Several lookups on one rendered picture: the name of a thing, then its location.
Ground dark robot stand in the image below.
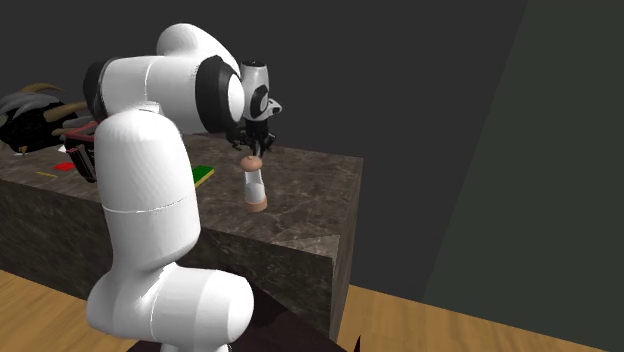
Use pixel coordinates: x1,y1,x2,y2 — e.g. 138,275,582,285
125,286,363,352

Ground wooden pepper mill clear middle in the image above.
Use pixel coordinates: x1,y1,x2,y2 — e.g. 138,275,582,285
238,155,269,214

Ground black figure with tan feathers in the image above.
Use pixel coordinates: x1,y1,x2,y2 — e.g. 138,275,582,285
0,82,95,158

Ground black box with red frame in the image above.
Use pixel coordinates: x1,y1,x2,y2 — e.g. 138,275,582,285
58,120,100,184

